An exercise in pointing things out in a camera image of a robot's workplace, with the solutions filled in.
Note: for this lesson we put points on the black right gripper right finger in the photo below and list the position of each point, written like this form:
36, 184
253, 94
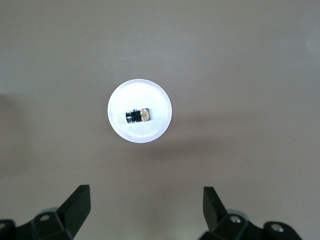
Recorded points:
213, 212

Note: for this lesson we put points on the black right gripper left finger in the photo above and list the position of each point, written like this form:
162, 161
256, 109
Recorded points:
75, 212

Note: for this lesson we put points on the orange push button switch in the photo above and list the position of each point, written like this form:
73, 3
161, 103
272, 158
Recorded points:
140, 116

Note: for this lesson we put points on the pink round plate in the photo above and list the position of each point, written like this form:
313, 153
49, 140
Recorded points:
150, 95

